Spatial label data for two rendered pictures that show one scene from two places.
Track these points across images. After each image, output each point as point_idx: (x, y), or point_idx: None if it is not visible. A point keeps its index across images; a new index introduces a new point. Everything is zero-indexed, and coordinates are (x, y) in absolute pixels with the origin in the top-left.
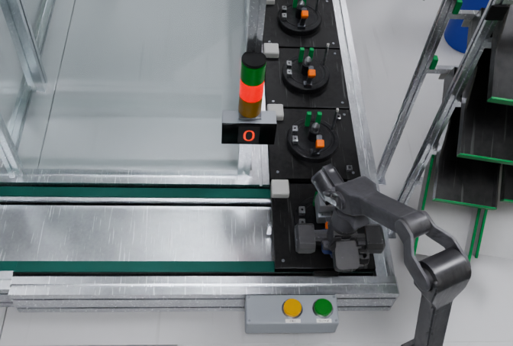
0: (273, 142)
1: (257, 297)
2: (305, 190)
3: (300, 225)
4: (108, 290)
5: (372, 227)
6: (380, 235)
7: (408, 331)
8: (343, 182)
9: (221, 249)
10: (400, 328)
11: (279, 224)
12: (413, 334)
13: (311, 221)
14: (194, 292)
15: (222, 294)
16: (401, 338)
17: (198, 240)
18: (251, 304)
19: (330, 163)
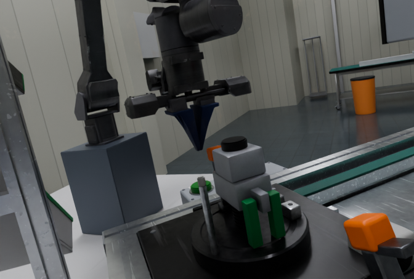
0: (382, 36)
1: (275, 171)
2: (329, 273)
3: (241, 76)
4: (404, 132)
5: (142, 95)
6: (130, 97)
7: (92, 278)
8: (189, 2)
9: (373, 204)
10: (103, 276)
11: (318, 210)
12: (85, 278)
13: (265, 214)
14: (337, 153)
15: (310, 161)
16: (103, 268)
17: (410, 197)
18: (276, 167)
19: None
